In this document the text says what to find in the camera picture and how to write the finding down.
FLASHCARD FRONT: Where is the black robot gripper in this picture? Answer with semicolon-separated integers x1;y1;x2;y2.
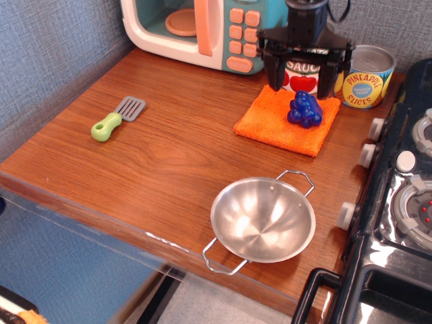
257;1;356;99

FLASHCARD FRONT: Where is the blue toy grape bunch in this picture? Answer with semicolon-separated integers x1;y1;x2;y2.
287;90;323;129

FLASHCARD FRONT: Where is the orange microfiber towel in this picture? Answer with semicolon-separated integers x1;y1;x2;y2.
234;85;341;157

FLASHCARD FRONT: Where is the tomato sauce toy can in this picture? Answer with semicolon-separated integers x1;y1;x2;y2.
283;61;321;95

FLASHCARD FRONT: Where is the pineapple slices toy can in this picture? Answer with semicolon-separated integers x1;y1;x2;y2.
333;45;396;109

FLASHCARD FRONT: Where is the toy microwave teal and white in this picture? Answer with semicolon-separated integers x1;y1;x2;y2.
121;0;288;75

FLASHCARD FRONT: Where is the orange plate inside microwave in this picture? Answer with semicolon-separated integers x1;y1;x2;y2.
165;8;196;37

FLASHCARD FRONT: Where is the black toy stove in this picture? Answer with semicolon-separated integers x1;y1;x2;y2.
292;59;431;323

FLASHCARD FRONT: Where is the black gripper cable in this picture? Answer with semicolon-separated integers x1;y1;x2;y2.
326;0;352;24

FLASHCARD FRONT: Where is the stainless steel two-handled bowl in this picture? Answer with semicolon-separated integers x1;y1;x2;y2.
202;176;316;276

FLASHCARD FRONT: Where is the green handled grey toy spatula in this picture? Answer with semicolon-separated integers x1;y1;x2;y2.
90;96;146;142

